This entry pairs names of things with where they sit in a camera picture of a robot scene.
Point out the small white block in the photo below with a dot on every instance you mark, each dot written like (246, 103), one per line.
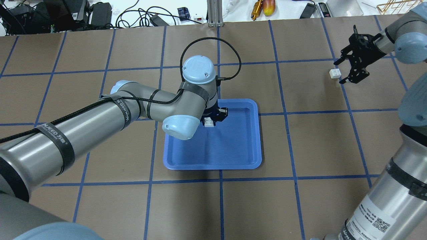
(335, 73)

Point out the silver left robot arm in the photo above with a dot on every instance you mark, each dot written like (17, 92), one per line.
(29, 159)

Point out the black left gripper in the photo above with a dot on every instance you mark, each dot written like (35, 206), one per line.
(217, 115)

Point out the aluminium frame post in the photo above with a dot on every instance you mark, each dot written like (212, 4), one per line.
(215, 13)

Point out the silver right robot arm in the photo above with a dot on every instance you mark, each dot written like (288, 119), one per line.
(396, 203)

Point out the blue plastic tray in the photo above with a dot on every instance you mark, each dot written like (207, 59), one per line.
(233, 144)

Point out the black power adapter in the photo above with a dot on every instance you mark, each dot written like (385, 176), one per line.
(101, 14)

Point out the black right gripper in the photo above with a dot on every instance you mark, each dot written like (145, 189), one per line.
(369, 49)

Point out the long white block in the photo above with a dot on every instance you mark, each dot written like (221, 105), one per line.
(208, 122)

